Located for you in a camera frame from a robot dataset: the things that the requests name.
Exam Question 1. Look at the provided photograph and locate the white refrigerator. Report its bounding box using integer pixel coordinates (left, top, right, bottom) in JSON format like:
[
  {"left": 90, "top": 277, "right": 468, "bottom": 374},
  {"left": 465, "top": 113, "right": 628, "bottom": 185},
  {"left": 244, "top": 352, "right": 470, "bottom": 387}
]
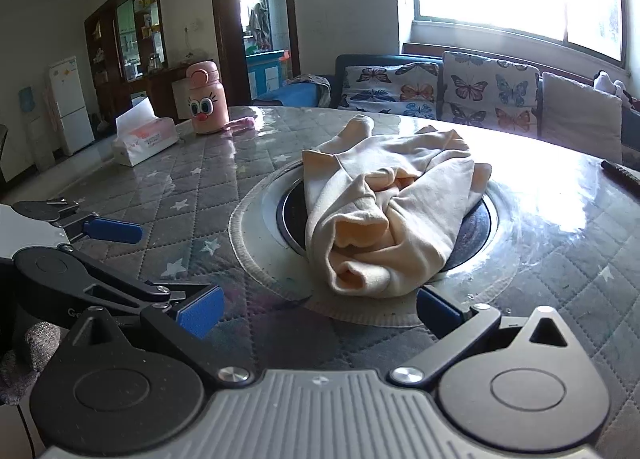
[{"left": 48, "top": 56, "right": 96, "bottom": 156}]

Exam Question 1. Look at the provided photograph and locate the person's left hand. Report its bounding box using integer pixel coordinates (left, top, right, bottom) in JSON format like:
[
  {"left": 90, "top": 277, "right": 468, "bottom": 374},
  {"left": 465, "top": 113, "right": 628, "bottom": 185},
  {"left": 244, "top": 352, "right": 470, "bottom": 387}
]
[{"left": 0, "top": 321, "right": 63, "bottom": 405}]

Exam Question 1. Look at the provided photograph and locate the cream garment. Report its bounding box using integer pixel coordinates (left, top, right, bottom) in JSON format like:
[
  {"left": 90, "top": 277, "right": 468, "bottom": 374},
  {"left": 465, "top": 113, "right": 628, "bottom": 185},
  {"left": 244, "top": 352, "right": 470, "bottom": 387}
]
[{"left": 301, "top": 116, "right": 493, "bottom": 297}]

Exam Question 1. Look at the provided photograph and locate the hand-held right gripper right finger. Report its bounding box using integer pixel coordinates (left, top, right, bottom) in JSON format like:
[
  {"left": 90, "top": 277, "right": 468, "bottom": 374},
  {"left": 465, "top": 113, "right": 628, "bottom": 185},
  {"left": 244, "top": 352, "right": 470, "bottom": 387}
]
[{"left": 392, "top": 285, "right": 581, "bottom": 390}]

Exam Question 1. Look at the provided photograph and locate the white water dispenser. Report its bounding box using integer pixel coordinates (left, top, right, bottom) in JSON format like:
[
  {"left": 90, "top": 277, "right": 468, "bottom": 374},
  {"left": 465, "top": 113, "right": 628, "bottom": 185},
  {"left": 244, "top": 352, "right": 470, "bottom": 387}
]
[{"left": 17, "top": 86, "right": 56, "bottom": 170}]

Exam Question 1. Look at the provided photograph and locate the white tissue box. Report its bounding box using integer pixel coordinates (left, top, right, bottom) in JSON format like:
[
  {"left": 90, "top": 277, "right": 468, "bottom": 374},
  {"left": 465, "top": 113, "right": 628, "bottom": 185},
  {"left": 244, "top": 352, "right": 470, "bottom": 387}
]
[{"left": 111, "top": 98, "right": 179, "bottom": 168}]

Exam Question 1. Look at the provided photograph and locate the black remote control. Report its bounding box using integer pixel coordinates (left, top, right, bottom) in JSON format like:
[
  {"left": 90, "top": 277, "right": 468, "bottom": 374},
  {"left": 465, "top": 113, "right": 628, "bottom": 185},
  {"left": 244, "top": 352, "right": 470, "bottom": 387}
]
[{"left": 600, "top": 159, "right": 640, "bottom": 188}]

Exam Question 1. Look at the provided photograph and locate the grey quilted star table cover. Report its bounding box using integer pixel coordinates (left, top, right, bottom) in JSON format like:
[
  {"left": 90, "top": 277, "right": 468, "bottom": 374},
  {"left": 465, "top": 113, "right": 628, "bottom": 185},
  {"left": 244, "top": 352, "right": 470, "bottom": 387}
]
[{"left": 0, "top": 106, "right": 640, "bottom": 459}]

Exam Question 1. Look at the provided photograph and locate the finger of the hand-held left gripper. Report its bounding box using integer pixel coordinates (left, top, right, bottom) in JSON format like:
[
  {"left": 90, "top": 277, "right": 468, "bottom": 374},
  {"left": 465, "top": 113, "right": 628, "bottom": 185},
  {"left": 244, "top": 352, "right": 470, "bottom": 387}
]
[
  {"left": 75, "top": 256, "right": 213, "bottom": 315},
  {"left": 12, "top": 199, "right": 143, "bottom": 245}
]

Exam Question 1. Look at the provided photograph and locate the beige cushion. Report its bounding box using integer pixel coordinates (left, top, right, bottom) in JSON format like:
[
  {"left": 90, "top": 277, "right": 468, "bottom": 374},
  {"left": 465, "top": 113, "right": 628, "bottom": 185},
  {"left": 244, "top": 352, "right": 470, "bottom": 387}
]
[{"left": 541, "top": 71, "right": 624, "bottom": 166}]

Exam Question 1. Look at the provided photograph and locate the blue blanket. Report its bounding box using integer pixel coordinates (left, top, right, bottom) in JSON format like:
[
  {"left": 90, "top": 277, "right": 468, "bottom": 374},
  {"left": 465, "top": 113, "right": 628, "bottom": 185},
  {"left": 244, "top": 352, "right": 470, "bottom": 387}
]
[{"left": 252, "top": 74, "right": 333, "bottom": 110}]

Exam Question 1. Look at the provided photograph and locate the white plush toy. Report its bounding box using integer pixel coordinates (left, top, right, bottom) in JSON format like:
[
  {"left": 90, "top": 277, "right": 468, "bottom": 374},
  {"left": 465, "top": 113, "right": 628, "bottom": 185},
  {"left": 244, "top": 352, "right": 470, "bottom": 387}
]
[{"left": 594, "top": 70, "right": 628, "bottom": 100}]

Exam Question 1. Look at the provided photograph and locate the dark blue sofa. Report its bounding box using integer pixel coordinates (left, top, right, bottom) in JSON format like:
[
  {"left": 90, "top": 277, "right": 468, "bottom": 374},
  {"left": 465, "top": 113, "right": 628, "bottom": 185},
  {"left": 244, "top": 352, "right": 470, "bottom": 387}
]
[{"left": 252, "top": 53, "right": 640, "bottom": 166}]

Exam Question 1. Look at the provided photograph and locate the butterfly print cushion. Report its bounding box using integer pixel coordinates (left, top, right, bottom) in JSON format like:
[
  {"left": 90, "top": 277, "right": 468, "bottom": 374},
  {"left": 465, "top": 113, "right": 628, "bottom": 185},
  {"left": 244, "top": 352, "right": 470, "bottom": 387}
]
[
  {"left": 339, "top": 63, "right": 442, "bottom": 120},
  {"left": 441, "top": 51, "right": 542, "bottom": 140}
]

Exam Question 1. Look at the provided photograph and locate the pink cartoon face bottle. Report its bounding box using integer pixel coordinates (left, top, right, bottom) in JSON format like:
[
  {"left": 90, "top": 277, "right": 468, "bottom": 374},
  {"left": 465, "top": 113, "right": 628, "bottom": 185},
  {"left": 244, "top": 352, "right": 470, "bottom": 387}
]
[{"left": 186, "top": 60, "right": 230, "bottom": 136}]

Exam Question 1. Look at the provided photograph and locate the dark wooden display cabinet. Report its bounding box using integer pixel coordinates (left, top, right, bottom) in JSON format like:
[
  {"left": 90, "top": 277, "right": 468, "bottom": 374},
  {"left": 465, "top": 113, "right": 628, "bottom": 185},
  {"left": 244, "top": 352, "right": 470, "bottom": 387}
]
[{"left": 84, "top": 0, "right": 191, "bottom": 126}]

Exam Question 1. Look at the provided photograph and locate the round table recess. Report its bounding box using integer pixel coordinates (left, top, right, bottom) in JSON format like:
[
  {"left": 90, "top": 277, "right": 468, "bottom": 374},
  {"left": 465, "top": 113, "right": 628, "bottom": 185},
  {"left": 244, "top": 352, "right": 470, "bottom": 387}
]
[{"left": 228, "top": 156, "right": 538, "bottom": 329}]

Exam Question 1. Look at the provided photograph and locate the small pink cloth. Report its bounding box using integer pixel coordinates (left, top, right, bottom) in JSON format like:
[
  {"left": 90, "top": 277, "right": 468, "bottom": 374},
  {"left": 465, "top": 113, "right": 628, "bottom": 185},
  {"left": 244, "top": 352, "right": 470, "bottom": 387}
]
[{"left": 221, "top": 115, "right": 258, "bottom": 134}]

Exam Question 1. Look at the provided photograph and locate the dark wooden door frame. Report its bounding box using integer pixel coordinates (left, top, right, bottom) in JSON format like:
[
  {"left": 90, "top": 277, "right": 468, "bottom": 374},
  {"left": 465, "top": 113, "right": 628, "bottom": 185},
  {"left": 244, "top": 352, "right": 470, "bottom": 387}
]
[{"left": 207, "top": 0, "right": 301, "bottom": 107}]

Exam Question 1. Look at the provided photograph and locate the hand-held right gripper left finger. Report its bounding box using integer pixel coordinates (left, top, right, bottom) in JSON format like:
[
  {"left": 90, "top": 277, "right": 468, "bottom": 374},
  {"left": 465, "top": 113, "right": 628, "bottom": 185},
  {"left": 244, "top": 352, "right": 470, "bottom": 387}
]
[{"left": 65, "top": 286, "right": 251, "bottom": 387}]

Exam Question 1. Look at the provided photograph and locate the blue cabinet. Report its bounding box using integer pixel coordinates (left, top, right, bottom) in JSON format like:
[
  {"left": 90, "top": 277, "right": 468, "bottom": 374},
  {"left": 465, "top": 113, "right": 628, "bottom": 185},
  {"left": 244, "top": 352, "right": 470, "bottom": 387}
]
[{"left": 245, "top": 49, "right": 292, "bottom": 100}]

